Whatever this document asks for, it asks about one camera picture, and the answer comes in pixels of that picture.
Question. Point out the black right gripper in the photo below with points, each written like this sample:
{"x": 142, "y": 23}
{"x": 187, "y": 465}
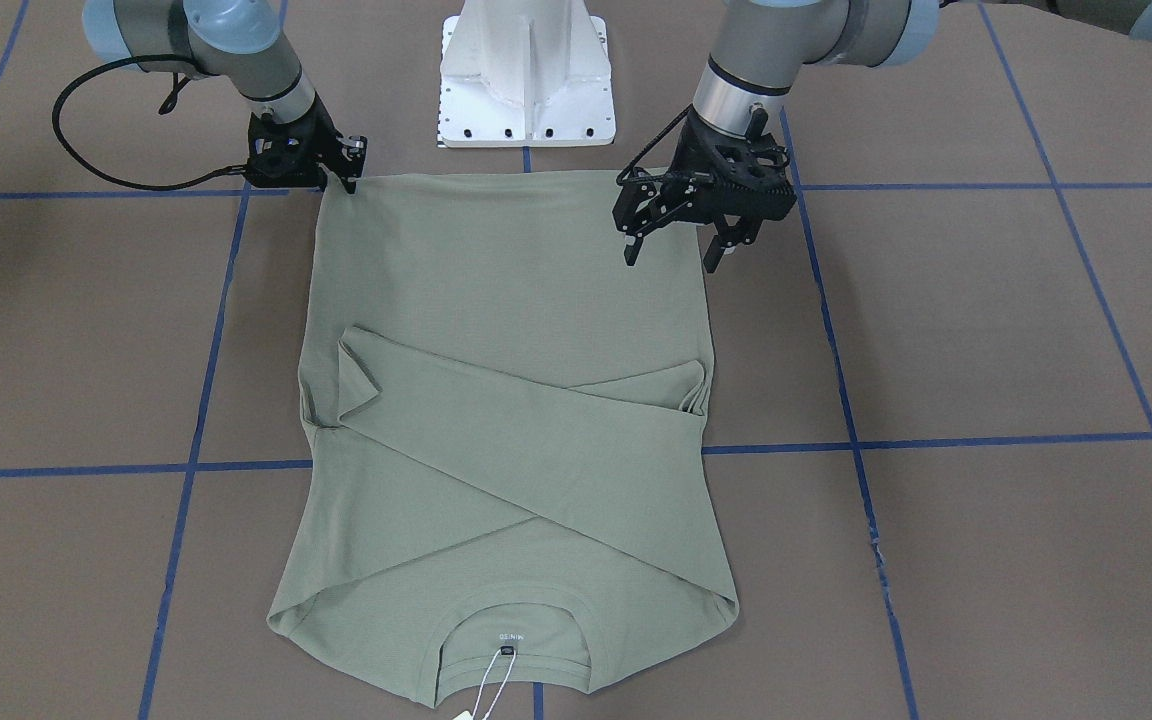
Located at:
{"x": 319, "y": 135}

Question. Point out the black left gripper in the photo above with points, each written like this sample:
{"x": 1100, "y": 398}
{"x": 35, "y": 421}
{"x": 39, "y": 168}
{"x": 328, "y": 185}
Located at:
{"x": 688, "y": 157}

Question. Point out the olive green long-sleeve shirt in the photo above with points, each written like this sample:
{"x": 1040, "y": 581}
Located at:
{"x": 505, "y": 424}

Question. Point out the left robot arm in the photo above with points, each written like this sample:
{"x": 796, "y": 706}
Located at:
{"x": 762, "y": 46}

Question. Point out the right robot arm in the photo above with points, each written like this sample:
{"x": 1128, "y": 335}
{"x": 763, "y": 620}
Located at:
{"x": 241, "y": 40}

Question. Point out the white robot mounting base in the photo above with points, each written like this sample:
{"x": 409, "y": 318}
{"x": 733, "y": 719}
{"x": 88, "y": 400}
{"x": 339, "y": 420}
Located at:
{"x": 525, "y": 74}

